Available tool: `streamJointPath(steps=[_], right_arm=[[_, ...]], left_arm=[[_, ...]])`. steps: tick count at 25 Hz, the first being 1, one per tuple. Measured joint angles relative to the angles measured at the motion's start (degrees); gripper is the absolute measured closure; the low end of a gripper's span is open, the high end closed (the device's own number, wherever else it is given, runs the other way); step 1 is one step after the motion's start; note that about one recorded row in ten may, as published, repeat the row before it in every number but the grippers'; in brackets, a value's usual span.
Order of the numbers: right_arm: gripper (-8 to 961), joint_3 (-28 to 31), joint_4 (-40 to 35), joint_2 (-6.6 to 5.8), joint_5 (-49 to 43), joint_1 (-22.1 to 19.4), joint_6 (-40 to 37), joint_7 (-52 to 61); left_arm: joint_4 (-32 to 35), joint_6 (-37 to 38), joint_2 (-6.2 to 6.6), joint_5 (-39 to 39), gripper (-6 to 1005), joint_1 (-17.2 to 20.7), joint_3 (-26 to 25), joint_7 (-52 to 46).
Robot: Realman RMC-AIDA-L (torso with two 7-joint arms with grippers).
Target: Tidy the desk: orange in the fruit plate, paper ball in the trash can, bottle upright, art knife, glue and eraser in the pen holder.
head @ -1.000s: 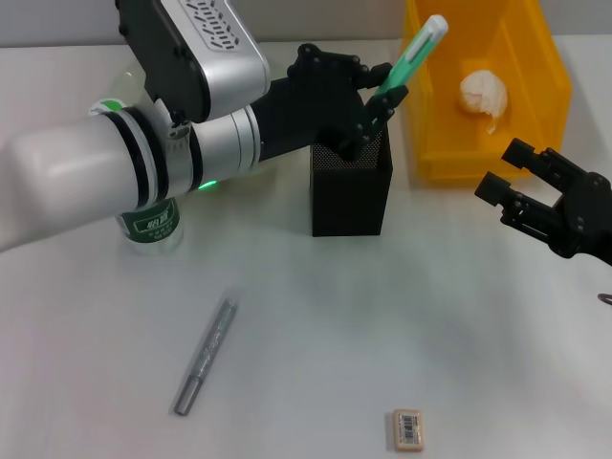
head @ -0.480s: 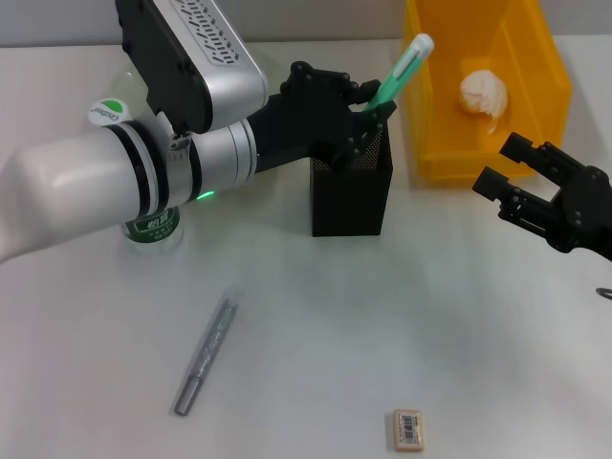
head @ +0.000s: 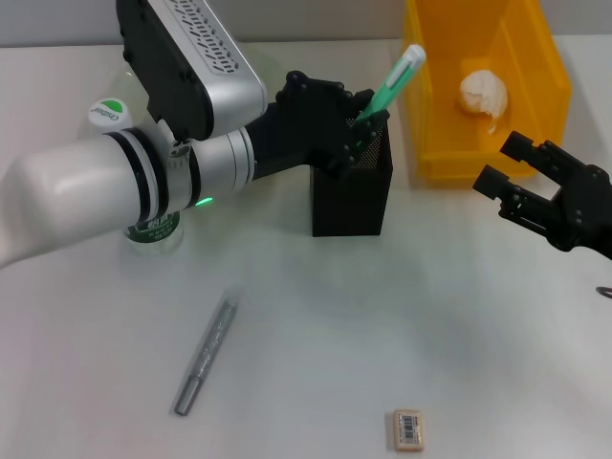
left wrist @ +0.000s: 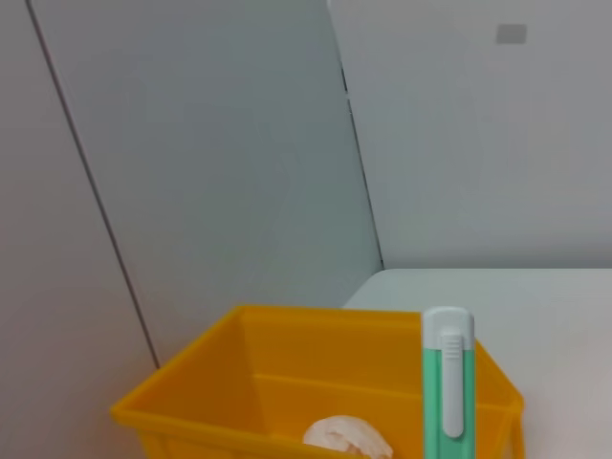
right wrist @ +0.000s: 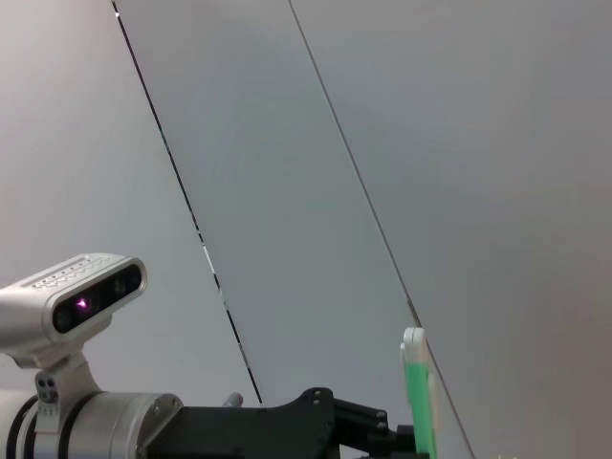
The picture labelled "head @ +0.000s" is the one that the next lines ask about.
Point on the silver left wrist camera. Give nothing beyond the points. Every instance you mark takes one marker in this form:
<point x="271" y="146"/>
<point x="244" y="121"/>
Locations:
<point x="229" y="95"/>

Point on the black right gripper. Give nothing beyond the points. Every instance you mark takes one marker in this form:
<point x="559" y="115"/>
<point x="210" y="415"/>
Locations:
<point x="588" y="210"/>

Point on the silver grey pen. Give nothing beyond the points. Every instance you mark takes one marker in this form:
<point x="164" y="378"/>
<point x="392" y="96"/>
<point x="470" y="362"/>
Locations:
<point x="210" y="344"/>

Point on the mint green pen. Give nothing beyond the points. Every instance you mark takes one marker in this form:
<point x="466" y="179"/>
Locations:
<point x="397" y="81"/>

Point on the white paper ball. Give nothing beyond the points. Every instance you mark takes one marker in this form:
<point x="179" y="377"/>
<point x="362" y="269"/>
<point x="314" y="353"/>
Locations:
<point x="483" y="93"/>

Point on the black mesh pen holder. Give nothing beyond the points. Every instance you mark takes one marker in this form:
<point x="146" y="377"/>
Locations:
<point x="349" y="210"/>

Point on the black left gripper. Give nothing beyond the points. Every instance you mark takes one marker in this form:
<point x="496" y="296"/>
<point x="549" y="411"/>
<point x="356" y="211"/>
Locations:
<point x="306" y="129"/>

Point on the clear green-label water bottle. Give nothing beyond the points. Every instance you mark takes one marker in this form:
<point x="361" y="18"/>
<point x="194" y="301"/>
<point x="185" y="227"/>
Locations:
<point x="110" y="117"/>

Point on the pale green glass fruit plate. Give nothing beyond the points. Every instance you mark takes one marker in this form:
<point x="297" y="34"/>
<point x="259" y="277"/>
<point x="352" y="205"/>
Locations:
<point x="277" y="67"/>

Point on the beige eraser with barcode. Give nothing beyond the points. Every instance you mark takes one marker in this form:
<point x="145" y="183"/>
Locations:
<point x="406" y="430"/>

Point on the yellow plastic bin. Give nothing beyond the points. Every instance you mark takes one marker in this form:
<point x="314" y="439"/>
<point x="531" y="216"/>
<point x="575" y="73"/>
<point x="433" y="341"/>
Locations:
<point x="430" y="158"/>

